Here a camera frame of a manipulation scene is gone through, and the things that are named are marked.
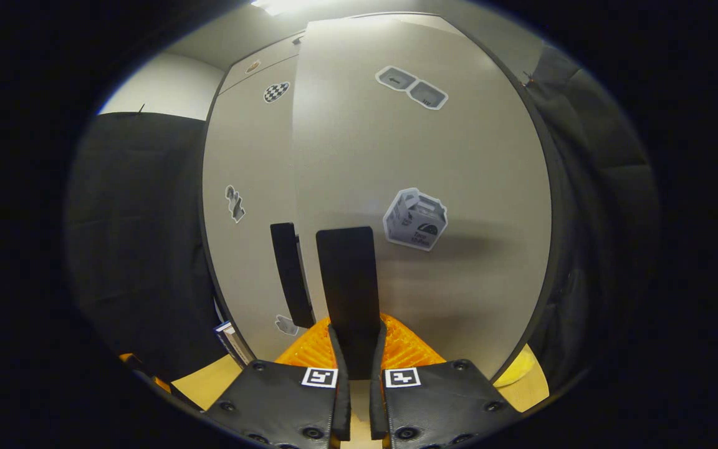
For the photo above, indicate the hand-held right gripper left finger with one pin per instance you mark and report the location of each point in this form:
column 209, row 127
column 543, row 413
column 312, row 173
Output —
column 340, row 399

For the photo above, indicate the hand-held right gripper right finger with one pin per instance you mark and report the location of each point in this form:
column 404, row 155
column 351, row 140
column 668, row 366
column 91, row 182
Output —
column 376, row 405

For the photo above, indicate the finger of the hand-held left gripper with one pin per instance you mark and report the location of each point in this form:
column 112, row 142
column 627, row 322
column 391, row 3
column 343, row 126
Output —
column 159, row 384

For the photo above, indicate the ceiling light panel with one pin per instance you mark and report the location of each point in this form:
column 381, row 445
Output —
column 278, row 6

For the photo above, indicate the black backdrop cloth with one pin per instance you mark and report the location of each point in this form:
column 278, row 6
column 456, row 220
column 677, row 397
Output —
column 134, row 249

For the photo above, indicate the yellow sponge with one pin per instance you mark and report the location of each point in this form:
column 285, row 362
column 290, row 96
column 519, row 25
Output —
column 515, row 371

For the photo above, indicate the grey cabinet door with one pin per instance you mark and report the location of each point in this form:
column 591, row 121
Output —
column 247, row 156
column 396, row 156

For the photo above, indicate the white books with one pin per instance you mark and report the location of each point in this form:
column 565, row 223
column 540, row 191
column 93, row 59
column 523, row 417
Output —
column 233, row 343

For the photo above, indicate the grey double-door shoe cabinet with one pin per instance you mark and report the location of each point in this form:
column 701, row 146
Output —
column 278, row 59

